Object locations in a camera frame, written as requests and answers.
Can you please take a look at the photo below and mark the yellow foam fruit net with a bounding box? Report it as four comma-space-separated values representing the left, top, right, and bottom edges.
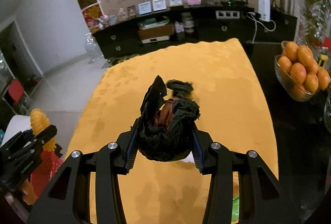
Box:
30, 108, 56, 151

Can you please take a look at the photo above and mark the black plastic bag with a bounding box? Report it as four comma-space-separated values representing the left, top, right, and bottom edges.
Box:
138, 75, 200, 162

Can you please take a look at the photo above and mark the small black crumpled trash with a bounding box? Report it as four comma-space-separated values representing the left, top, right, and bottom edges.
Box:
166, 79, 194, 98

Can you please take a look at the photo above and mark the green wrapper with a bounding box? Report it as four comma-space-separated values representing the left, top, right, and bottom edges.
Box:
231, 196, 240, 223

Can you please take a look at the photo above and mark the red plastic basket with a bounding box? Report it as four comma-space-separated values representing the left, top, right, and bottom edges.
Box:
30, 151, 63, 198

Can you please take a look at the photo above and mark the red chair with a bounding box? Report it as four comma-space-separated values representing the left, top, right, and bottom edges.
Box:
8, 78, 24, 105

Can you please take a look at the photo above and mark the yellow table cloth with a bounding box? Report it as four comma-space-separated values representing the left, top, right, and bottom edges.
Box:
68, 39, 279, 223

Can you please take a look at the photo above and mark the glass bowl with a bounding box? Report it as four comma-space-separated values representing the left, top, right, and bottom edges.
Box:
274, 54, 320, 102

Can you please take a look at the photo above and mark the clear water jug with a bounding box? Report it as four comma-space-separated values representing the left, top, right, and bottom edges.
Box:
84, 33, 102, 63

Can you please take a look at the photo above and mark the orange fruit front left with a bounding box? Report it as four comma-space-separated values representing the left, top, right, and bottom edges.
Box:
290, 63, 306, 84

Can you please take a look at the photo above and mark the orange fruit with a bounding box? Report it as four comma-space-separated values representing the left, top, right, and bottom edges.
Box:
285, 41, 299, 62
290, 63, 306, 84

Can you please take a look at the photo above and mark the orange fruit top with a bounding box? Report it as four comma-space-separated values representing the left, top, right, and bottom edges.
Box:
285, 41, 299, 62

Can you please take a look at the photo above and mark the red festive poster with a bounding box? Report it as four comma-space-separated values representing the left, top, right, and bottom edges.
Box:
81, 3, 103, 34

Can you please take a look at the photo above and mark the black tv cabinet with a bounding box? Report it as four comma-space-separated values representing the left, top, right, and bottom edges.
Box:
93, 5, 297, 59

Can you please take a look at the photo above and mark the white router box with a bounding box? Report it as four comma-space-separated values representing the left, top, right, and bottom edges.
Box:
258, 0, 270, 22

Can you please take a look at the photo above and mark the picture frame blue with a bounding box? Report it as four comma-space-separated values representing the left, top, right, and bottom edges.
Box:
138, 1, 152, 15

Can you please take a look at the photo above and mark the picture frame white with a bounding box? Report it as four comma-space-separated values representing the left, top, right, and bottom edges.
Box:
152, 0, 167, 12

